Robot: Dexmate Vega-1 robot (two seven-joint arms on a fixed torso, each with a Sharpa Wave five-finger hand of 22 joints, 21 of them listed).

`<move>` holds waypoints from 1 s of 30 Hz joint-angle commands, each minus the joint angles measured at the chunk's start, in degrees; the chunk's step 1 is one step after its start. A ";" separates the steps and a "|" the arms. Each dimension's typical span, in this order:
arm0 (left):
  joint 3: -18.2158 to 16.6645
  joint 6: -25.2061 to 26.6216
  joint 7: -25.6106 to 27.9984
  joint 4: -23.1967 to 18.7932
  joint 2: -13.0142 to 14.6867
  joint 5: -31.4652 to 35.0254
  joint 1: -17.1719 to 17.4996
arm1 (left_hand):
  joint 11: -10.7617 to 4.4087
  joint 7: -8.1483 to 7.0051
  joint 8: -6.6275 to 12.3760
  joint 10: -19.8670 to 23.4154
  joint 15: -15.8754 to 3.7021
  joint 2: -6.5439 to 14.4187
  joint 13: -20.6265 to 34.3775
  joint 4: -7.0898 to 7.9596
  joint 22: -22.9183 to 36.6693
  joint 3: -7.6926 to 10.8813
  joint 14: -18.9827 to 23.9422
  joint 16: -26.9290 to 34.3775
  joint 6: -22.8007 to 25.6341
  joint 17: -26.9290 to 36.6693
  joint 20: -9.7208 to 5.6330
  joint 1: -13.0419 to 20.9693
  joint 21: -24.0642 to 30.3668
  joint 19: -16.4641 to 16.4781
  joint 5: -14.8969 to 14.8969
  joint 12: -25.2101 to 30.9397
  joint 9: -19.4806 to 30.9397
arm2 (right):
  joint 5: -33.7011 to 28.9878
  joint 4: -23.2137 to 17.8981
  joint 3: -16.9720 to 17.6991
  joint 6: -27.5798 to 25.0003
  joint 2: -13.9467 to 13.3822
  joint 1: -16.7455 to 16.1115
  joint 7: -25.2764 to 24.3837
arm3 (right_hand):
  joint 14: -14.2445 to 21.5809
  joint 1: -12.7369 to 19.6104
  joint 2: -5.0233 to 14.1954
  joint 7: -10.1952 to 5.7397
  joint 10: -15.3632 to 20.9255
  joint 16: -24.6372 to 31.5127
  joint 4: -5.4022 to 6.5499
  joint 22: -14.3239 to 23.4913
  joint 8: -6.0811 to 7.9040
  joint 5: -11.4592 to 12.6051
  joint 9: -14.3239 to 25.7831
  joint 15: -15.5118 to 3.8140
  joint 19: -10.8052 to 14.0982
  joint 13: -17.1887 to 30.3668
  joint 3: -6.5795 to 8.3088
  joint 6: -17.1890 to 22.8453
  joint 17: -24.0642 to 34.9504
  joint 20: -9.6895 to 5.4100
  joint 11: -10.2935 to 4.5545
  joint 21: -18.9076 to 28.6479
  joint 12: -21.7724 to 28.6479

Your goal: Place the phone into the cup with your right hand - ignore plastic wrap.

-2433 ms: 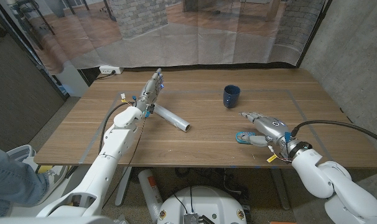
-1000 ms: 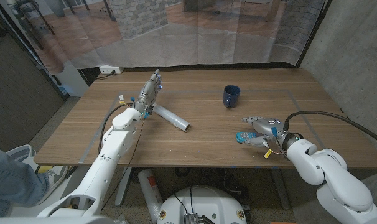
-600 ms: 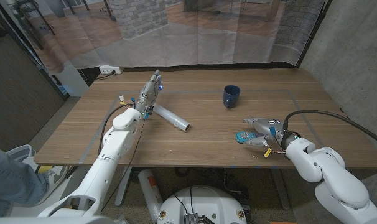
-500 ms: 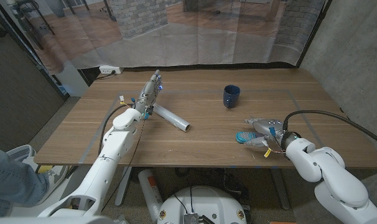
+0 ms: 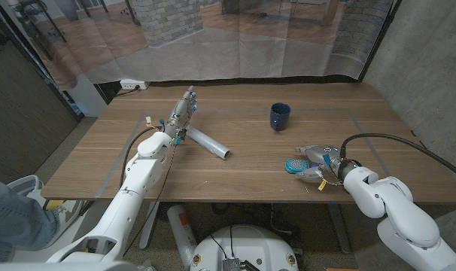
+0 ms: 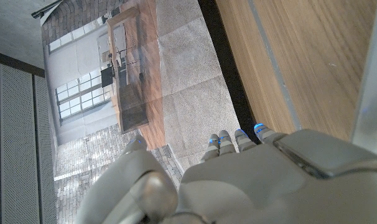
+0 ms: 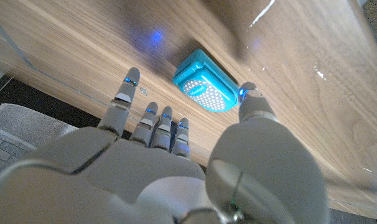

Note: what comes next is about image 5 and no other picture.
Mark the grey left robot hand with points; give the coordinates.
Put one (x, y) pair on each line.
(181, 113)

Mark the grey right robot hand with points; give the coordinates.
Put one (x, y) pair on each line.
(322, 154)

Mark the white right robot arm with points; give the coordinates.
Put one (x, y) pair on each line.
(397, 211)

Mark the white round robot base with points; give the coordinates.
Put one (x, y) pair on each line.
(247, 248)

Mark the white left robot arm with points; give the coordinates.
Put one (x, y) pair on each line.
(135, 180)

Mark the clear plastic wrap roll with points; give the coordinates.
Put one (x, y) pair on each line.
(211, 143)

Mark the dark blue cup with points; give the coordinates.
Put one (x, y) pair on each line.
(279, 118)

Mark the white power strip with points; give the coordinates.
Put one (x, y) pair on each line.
(132, 84)

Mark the printed room backdrop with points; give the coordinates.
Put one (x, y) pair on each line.
(220, 49)

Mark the grey table leg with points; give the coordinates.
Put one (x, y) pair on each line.
(340, 229)
(149, 226)

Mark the white roll with orange label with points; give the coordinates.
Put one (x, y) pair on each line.
(181, 229)

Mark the black backdrop stand pole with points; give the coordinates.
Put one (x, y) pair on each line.
(380, 41)
(36, 60)

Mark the white sneaker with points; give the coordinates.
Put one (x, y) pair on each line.
(25, 185)
(68, 214)

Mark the person's leg in jeans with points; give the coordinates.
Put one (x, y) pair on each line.
(13, 222)

